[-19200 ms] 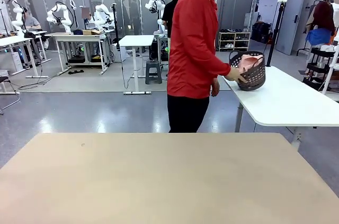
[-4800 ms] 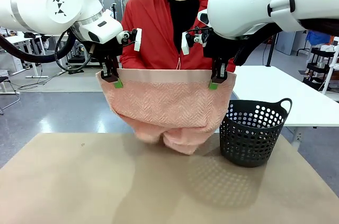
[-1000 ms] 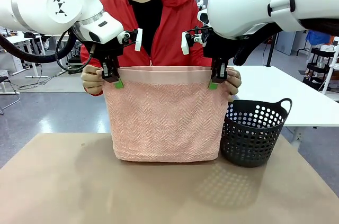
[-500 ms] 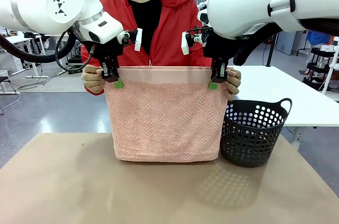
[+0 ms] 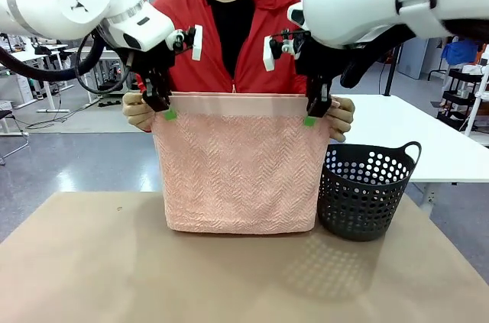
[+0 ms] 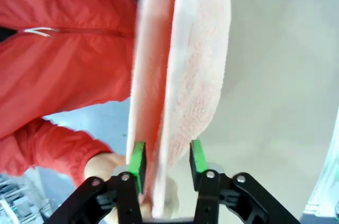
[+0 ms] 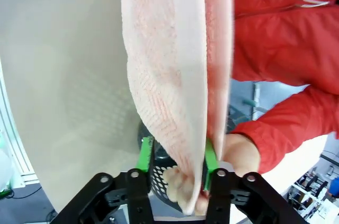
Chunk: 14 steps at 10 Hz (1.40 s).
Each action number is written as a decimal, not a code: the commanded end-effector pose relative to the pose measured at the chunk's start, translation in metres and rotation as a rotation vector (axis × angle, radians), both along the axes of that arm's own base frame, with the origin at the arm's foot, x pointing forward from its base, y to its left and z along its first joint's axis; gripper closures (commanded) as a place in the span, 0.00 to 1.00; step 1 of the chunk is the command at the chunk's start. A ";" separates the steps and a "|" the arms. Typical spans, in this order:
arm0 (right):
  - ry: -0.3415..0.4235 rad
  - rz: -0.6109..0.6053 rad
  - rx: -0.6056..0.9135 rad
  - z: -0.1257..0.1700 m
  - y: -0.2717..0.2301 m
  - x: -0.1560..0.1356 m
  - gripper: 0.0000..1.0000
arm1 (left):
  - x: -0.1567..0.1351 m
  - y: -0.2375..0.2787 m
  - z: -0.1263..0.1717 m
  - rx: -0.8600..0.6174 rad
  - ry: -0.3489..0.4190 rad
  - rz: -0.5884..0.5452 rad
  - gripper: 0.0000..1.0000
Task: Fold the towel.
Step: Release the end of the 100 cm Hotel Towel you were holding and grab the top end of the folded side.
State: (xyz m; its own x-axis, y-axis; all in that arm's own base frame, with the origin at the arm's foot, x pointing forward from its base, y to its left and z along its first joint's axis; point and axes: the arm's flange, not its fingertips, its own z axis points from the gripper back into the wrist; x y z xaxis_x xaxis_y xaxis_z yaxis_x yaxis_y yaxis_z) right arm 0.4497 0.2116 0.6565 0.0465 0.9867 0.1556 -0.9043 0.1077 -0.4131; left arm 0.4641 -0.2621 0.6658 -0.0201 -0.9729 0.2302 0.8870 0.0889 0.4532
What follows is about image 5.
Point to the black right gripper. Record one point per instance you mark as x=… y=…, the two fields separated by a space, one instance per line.
x=315 y=59

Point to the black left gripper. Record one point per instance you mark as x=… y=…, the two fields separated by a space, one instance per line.
x=151 y=59

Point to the pink herringbone towel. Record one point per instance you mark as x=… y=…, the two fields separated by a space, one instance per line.
x=240 y=170

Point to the dark perforated plastic basket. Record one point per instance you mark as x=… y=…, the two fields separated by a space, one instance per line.
x=355 y=201

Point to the person's left forearm red sleeve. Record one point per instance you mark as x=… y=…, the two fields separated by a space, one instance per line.
x=300 y=84

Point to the person's right forearm red sleeve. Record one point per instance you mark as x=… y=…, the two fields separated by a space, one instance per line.
x=140 y=84

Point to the person's right hand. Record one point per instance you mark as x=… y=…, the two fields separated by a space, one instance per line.
x=135 y=111

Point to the person's left hand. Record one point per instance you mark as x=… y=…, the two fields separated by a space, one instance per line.
x=342 y=117

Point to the person in red jacket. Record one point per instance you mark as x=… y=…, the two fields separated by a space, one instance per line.
x=229 y=67

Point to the large white side table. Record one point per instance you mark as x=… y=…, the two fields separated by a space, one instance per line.
x=401 y=136

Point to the grey door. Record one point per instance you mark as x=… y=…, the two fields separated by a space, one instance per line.
x=414 y=59

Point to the long white desk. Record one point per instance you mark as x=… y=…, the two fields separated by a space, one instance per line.
x=23 y=56

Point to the black wheeled cart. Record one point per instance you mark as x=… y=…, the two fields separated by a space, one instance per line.
x=460 y=90

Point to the black office chair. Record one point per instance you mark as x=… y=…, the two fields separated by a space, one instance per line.
x=11 y=124

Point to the blue garment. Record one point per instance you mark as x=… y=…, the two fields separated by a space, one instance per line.
x=462 y=52

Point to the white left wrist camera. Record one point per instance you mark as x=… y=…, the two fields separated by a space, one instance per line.
x=196 y=42

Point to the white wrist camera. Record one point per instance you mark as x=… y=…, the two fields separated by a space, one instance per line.
x=269 y=53
x=196 y=42

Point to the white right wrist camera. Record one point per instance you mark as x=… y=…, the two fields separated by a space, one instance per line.
x=269 y=53

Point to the white metal rack frame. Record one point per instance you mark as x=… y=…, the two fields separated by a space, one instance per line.
x=479 y=94

